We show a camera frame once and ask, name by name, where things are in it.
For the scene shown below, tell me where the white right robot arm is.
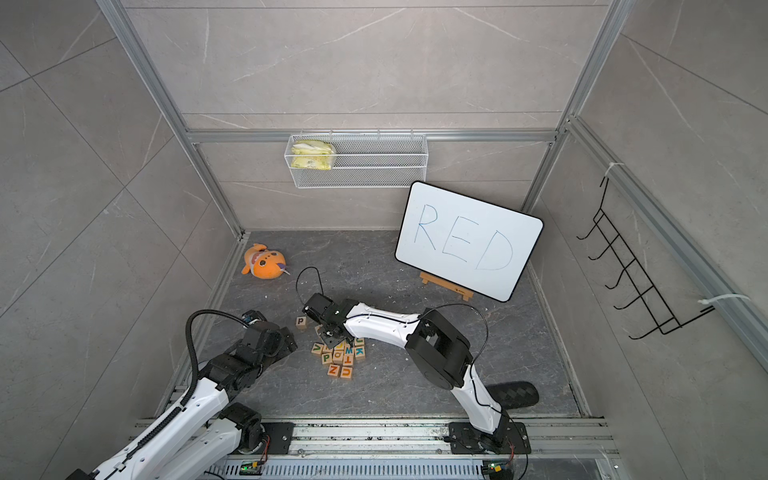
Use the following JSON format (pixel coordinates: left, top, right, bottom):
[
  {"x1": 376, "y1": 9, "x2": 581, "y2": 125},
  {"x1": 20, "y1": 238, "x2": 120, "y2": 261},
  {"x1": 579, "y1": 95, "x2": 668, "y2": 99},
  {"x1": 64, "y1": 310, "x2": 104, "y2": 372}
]
[{"x1": 302, "y1": 291, "x2": 539, "y2": 456}]

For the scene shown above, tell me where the black wire hook rack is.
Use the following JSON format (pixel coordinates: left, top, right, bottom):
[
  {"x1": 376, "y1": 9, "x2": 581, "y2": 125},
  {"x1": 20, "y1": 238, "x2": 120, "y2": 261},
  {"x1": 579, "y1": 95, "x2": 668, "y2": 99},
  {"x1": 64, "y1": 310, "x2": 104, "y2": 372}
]
[{"x1": 576, "y1": 177, "x2": 715, "y2": 341}]

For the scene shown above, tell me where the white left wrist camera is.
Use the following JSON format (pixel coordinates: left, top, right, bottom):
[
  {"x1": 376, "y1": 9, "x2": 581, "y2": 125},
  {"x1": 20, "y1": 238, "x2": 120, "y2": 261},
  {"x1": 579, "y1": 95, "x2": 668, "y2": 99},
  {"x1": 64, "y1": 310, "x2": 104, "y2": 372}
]
[{"x1": 241, "y1": 309, "x2": 266, "y2": 325}]

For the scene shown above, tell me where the black oval pad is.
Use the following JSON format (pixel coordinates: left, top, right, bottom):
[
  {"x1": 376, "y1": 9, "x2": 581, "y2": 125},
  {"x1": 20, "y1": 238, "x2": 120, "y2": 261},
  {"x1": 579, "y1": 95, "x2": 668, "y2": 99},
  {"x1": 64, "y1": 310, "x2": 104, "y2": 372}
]
[{"x1": 487, "y1": 381, "x2": 540, "y2": 410}]

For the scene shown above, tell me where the white wire mesh basket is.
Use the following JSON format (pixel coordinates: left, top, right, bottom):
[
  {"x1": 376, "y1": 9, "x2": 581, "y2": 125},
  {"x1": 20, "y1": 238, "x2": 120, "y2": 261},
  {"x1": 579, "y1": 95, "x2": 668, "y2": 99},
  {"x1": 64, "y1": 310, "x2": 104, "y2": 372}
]
[{"x1": 284, "y1": 132, "x2": 429, "y2": 189}]

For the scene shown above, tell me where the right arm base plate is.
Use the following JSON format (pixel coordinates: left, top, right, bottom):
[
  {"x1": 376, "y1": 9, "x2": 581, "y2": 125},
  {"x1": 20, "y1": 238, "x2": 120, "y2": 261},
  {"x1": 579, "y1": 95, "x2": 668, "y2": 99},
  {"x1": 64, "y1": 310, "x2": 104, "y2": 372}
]
[{"x1": 443, "y1": 420, "x2": 532, "y2": 455}]

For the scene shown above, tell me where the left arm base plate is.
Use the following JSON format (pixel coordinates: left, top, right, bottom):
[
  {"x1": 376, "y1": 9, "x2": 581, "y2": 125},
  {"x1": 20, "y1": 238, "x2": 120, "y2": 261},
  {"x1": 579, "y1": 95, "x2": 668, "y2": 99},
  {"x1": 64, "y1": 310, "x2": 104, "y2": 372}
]
[{"x1": 237, "y1": 422, "x2": 295, "y2": 455}]

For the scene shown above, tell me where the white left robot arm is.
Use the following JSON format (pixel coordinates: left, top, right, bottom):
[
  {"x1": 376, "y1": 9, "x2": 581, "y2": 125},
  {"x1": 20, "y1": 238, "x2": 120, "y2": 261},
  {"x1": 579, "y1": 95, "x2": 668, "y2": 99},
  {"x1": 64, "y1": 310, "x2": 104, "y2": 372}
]
[{"x1": 68, "y1": 309, "x2": 297, "y2": 479}]

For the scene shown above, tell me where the yellow packet in basket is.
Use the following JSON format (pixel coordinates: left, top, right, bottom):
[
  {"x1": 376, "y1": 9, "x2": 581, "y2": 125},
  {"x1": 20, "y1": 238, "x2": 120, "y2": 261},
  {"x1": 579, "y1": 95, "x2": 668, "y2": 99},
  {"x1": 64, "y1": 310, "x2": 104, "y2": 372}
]
[{"x1": 289, "y1": 140, "x2": 337, "y2": 171}]

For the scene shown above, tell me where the orange plush toy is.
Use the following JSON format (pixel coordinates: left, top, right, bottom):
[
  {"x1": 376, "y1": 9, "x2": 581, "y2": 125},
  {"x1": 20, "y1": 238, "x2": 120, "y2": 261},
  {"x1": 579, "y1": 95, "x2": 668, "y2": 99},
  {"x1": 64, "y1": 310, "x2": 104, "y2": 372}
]
[{"x1": 241, "y1": 244, "x2": 288, "y2": 280}]

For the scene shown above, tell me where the whiteboard with RED written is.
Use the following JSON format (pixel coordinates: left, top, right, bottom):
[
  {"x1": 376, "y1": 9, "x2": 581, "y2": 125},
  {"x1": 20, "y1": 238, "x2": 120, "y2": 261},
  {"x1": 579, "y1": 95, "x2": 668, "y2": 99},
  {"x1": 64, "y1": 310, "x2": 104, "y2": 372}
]
[{"x1": 395, "y1": 181, "x2": 544, "y2": 302}]

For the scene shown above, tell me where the wooden easel stand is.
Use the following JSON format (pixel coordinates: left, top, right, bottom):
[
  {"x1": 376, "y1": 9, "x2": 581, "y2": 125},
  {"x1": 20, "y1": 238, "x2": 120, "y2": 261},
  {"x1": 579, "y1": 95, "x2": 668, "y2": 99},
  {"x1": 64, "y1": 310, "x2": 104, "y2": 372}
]
[{"x1": 419, "y1": 272, "x2": 474, "y2": 301}]

